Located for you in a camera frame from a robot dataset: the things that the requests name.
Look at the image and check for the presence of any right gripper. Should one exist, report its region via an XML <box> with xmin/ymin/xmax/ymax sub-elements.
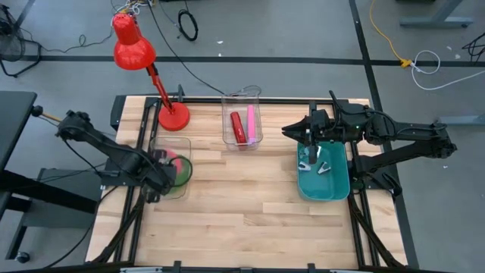
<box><xmin>282</xmin><ymin>105</ymin><xmax>344</xmax><ymax>165</ymax></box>

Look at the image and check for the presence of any green masking tape roll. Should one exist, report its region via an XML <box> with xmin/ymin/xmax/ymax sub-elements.
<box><xmin>166</xmin><ymin>154</ymin><xmax>193</xmax><ymax>190</ymax></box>

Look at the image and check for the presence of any pink tape roll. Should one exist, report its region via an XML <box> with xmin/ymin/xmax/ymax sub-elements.
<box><xmin>161</xmin><ymin>149</ymin><xmax>186</xmax><ymax>170</ymax></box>

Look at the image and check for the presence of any pink stapler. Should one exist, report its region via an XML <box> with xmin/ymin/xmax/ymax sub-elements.
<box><xmin>246</xmin><ymin>105</ymin><xmax>257</xmax><ymax>144</ymax></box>

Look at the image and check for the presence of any red stapler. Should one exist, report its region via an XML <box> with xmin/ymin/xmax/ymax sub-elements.
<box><xmin>230</xmin><ymin>111</ymin><xmax>248</xmax><ymax>145</ymax></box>

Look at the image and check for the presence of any clear plastic bin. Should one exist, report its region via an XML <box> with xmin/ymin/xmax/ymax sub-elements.
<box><xmin>149</xmin><ymin>136</ymin><xmax>193</xmax><ymax>200</ymax></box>
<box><xmin>221</xmin><ymin>89</ymin><xmax>263</xmax><ymax>151</ymax></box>

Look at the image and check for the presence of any teal plastic bin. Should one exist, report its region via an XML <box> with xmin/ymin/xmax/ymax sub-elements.
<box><xmin>296</xmin><ymin>140</ymin><xmax>352</xmax><ymax>202</ymax></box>

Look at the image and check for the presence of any red desk lamp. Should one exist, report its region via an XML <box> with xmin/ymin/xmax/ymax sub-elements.
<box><xmin>111</xmin><ymin>11</ymin><xmax>192</xmax><ymax>133</ymax></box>

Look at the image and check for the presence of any grey table foot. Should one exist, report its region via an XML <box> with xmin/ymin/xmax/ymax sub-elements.
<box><xmin>434</xmin><ymin>113</ymin><xmax>485</xmax><ymax>127</ymax></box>

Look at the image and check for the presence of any black desk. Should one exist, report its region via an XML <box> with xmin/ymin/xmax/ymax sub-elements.
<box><xmin>0</xmin><ymin>89</ymin><xmax>100</xmax><ymax>262</ymax></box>

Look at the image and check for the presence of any grey table leg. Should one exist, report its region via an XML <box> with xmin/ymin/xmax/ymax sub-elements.
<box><xmin>399</xmin><ymin>0</ymin><xmax>474</xmax><ymax>28</ymax></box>

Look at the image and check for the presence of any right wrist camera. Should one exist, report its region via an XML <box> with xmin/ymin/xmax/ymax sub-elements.
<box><xmin>317</xmin><ymin>108</ymin><xmax>332</xmax><ymax>130</ymax></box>

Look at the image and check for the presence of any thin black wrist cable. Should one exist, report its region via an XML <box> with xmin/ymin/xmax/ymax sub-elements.
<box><xmin>327</xmin><ymin>89</ymin><xmax>344</xmax><ymax>113</ymax></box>

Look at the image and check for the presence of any white floor cable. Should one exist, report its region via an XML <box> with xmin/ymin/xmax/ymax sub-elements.
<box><xmin>411</xmin><ymin>49</ymin><xmax>485</xmax><ymax>91</ymax></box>

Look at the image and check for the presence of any black lamp power cable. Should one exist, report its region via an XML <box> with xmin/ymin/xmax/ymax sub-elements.
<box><xmin>145</xmin><ymin>0</ymin><xmax>227</xmax><ymax>96</ymax></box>

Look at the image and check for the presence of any yellow extension cable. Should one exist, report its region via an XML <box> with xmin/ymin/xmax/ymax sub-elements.
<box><xmin>369</xmin><ymin>0</ymin><xmax>413</xmax><ymax>69</ymax></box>

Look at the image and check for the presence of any coiled black floor cable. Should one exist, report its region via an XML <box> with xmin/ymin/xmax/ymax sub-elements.
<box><xmin>177</xmin><ymin>9</ymin><xmax>199</xmax><ymax>42</ymax></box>

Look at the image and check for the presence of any thin black floor cable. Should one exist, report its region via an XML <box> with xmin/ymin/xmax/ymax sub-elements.
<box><xmin>18</xmin><ymin>28</ymin><xmax>114</xmax><ymax>54</ymax></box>

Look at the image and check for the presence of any tangled cable bundle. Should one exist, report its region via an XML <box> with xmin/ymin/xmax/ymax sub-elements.
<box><xmin>111</xmin><ymin>0</ymin><xmax>152</xmax><ymax>16</ymax></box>

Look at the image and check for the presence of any black floor cable cluster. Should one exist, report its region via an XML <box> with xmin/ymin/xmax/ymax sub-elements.
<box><xmin>461</xmin><ymin>32</ymin><xmax>485</xmax><ymax>61</ymax></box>

